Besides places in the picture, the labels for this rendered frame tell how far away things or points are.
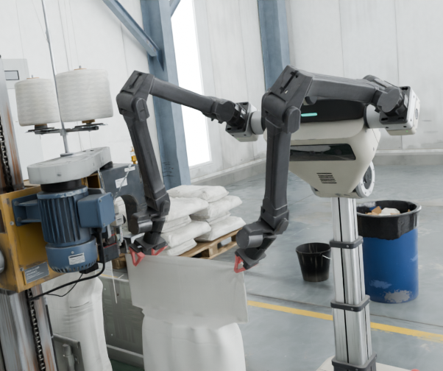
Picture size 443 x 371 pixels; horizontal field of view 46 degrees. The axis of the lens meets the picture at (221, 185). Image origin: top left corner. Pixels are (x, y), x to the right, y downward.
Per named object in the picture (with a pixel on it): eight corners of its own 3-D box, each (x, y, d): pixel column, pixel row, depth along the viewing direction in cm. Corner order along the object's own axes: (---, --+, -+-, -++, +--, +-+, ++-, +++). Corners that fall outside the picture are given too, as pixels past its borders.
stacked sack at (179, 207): (213, 208, 507) (210, 194, 504) (167, 227, 455) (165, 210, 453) (179, 207, 532) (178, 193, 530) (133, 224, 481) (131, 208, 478)
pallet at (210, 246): (246, 240, 563) (244, 227, 560) (176, 278, 466) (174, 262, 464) (187, 235, 610) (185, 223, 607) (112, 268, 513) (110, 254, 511)
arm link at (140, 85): (143, 67, 154) (123, 62, 160) (131, 112, 155) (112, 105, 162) (237, 103, 188) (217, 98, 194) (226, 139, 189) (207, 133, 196)
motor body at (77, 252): (109, 261, 164) (97, 185, 160) (70, 278, 152) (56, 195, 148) (79, 257, 173) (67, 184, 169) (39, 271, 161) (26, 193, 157)
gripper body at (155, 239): (132, 243, 185) (137, 226, 182) (152, 235, 193) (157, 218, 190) (145, 252, 182) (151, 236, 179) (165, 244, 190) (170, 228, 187)
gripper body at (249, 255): (232, 253, 161) (244, 238, 157) (250, 244, 169) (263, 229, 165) (246, 269, 159) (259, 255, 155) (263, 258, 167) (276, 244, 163)
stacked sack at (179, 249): (199, 246, 504) (198, 235, 502) (169, 261, 470) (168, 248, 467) (150, 241, 544) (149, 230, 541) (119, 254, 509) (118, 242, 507)
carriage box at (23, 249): (101, 260, 186) (87, 174, 181) (16, 295, 160) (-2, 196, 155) (59, 254, 201) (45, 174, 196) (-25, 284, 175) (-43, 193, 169)
